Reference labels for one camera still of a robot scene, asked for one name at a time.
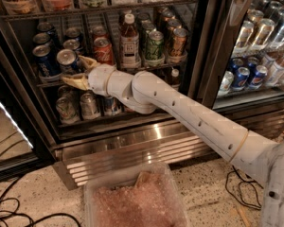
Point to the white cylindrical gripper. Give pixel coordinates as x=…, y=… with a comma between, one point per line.
x=97, y=78

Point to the blue pepsi can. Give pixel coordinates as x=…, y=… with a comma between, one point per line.
x=69, y=62
x=49, y=70

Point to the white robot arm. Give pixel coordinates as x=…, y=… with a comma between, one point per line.
x=255, y=155

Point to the silver can bottom shelf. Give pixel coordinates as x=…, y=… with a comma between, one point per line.
x=89, y=107

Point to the red coca-cola can front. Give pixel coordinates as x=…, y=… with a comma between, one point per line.
x=103, y=51

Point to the blue can bottom shelf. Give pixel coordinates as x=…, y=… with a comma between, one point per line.
x=111, y=105

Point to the silver green can bottom left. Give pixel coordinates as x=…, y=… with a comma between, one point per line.
x=67, y=111

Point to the green soda can front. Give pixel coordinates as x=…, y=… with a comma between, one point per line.
x=154, y=48

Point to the small bottle bottom shelf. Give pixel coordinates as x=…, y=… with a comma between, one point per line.
x=175, y=79

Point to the orange-brown soda can front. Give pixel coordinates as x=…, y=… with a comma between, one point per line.
x=177, y=44

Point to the silver can behind glass left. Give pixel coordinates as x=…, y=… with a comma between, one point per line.
x=226, y=83

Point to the stainless steel fridge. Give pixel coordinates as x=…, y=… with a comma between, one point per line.
x=88, y=149

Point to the pepsi can behind glass middle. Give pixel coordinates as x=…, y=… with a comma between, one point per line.
x=241, y=76

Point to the pepsi can behind glass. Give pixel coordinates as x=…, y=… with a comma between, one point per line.
x=257, y=76
x=241, y=76

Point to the glass fridge door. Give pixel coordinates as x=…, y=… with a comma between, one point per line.
x=234, y=34

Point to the pepsi can behind glass right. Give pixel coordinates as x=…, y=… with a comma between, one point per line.
x=257, y=76

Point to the brown tea bottle white cap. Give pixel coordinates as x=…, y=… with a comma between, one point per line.
x=129, y=43

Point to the clear plastic bin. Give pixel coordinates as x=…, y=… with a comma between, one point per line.
x=138, y=196

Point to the black cable floor left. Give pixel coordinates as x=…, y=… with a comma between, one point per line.
x=7, y=214

